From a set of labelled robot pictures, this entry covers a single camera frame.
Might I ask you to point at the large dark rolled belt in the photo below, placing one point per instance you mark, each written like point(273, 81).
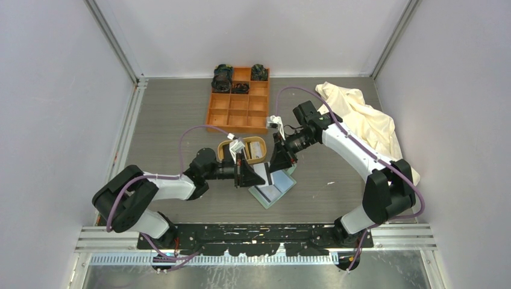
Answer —
point(222, 79)

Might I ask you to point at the stack of cards in tray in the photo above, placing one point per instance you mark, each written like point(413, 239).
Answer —
point(254, 150)

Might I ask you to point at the slotted cable duct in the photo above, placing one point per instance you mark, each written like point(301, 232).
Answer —
point(148, 258)

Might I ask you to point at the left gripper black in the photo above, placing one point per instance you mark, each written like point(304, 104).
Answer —
point(243, 174)

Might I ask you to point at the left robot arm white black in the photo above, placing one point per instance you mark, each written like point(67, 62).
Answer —
point(124, 201)

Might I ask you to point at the small dark rolled belt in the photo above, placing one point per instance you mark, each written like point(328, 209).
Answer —
point(259, 73)

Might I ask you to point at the cream cloth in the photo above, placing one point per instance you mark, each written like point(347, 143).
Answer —
point(370, 125)

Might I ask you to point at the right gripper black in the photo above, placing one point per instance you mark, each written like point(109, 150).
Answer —
point(282, 156)

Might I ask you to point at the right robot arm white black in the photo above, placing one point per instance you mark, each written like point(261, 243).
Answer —
point(388, 188)

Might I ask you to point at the orange compartment organizer tray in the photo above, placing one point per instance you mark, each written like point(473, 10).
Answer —
point(244, 109)

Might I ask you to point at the green card holder wallet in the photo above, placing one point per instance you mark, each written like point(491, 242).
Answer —
point(268, 195)

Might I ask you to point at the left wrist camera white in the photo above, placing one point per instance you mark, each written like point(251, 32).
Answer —
point(236, 146)

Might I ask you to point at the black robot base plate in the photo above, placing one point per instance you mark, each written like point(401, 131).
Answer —
point(251, 239)

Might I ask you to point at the tan oval card tray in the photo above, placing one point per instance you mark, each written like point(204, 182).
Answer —
point(223, 150)

